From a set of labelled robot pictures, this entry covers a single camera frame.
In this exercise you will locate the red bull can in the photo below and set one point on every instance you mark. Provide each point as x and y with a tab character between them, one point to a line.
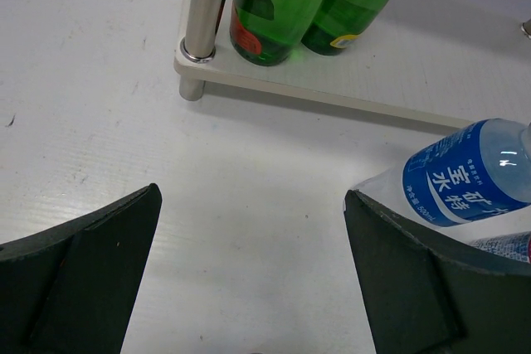
513	246

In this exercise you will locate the water bottle blue label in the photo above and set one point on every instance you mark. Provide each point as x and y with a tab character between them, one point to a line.
478	172

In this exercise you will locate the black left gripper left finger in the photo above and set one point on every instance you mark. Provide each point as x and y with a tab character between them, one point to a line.
72	288

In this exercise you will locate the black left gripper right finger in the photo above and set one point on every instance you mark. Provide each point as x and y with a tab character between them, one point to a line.
425	292

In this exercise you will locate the white two-tier shelf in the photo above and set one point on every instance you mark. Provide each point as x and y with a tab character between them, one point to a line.
446	62

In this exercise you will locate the green bottle red label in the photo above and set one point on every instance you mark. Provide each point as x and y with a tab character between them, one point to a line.
265	32

